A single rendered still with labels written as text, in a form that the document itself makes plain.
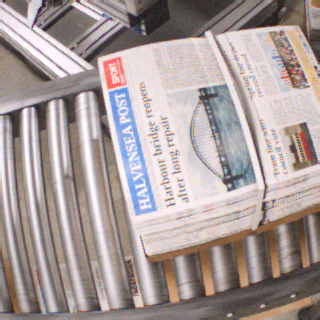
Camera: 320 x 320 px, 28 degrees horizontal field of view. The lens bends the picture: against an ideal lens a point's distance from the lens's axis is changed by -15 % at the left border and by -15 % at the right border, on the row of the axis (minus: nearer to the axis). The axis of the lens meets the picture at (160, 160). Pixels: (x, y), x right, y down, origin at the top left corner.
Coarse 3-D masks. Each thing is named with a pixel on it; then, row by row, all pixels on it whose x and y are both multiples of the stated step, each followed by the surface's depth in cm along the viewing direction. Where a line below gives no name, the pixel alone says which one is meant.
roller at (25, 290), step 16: (0, 128) 134; (0, 144) 133; (0, 160) 131; (0, 176) 130; (16, 176) 132; (0, 192) 129; (16, 192) 129; (0, 208) 128; (16, 208) 127; (16, 224) 125; (16, 240) 124; (16, 256) 122; (16, 272) 120; (16, 288) 119; (32, 288) 120; (32, 304) 118
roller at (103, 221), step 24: (96, 96) 136; (96, 120) 133; (96, 144) 131; (96, 168) 128; (96, 192) 126; (96, 216) 125; (96, 240) 123; (120, 240) 125; (120, 264) 121; (120, 288) 118
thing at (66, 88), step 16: (64, 80) 137; (80, 80) 137; (96, 80) 136; (16, 96) 137; (32, 96) 136; (48, 96) 136; (64, 96) 136; (0, 112) 136; (16, 112) 136; (16, 128) 143
